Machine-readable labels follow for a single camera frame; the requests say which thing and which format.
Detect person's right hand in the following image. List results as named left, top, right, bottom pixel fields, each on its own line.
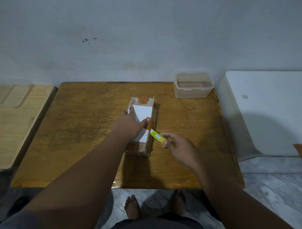
left=160, top=132, right=201, bottom=170

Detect light wooden side table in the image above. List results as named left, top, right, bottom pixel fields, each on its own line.
left=0, top=85, right=58, bottom=170

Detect person's right forearm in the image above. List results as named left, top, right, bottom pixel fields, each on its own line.
left=188, top=160, right=295, bottom=229

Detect yellow utility knife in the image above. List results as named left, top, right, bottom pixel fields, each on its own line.
left=150, top=128, right=168, bottom=145

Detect white cabinet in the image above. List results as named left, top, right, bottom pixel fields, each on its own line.
left=216, top=70, right=302, bottom=162

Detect person's right foot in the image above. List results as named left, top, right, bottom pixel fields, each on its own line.
left=169, top=190, right=186, bottom=216

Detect dark shorts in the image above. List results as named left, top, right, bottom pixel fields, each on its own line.
left=113, top=213, right=203, bottom=229

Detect brown cardboard box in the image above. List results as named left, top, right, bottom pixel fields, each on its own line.
left=124, top=96, right=158, bottom=158

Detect short brown tape strip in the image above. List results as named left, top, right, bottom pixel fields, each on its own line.
left=293, top=143, right=302, bottom=159

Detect person's left hand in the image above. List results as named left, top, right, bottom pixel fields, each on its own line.
left=111, top=105, right=151, bottom=142

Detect clear plastic lid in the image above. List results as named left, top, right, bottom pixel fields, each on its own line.
left=0, top=80, right=35, bottom=109

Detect person's left forearm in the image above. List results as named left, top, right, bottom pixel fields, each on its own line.
left=14, top=132, right=132, bottom=229

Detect grey shirt sleeve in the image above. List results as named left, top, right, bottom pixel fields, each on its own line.
left=0, top=210, right=45, bottom=229

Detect person's foot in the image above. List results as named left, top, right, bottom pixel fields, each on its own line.
left=124, top=195, right=142, bottom=220
left=169, top=190, right=186, bottom=216

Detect person's left foot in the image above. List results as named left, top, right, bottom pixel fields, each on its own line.
left=124, top=195, right=142, bottom=220

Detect clear plastic container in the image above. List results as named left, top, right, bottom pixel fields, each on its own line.
left=174, top=70, right=215, bottom=99

